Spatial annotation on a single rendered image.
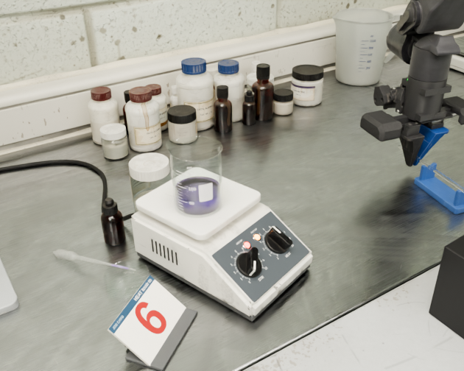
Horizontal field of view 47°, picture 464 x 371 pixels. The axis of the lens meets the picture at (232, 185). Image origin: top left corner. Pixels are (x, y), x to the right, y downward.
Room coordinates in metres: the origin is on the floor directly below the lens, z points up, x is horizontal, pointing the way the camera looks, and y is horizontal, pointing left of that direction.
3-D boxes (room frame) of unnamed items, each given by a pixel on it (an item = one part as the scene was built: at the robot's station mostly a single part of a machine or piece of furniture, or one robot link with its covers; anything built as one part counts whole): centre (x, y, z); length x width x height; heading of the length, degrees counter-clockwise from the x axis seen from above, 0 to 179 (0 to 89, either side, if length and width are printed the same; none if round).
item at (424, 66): (0.78, -0.30, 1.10); 0.09 x 0.06 x 0.07; 8
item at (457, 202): (0.71, -0.33, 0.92); 0.10 x 0.03 x 0.04; 21
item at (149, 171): (0.69, 0.12, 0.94); 0.06 x 0.06 x 0.08
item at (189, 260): (0.56, 0.02, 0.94); 0.22 x 0.13 x 0.08; 50
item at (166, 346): (0.43, 0.09, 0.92); 0.09 x 0.06 x 0.04; 159
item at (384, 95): (0.83, -0.28, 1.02); 0.07 x 0.07 x 0.06; 22
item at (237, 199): (0.58, 0.04, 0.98); 0.12 x 0.12 x 0.01; 50
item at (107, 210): (0.61, 0.17, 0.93); 0.03 x 0.03 x 0.07
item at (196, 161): (0.56, 0.04, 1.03); 0.07 x 0.06 x 0.08; 65
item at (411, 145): (0.78, -0.28, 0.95); 0.06 x 0.04 x 0.07; 21
